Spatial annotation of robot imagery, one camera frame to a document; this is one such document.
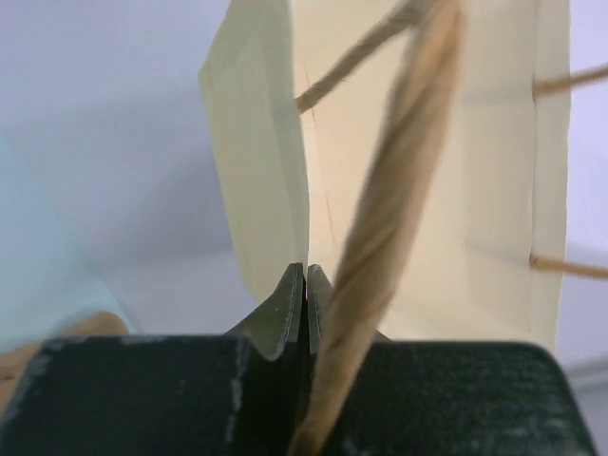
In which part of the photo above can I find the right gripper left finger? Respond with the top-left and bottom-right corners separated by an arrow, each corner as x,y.
222,263 -> 305,455

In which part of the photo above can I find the brown paper bag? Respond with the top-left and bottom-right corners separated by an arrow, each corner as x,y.
199,1 -> 607,455

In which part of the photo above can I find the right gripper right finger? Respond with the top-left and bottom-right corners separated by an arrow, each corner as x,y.
306,263 -> 393,362

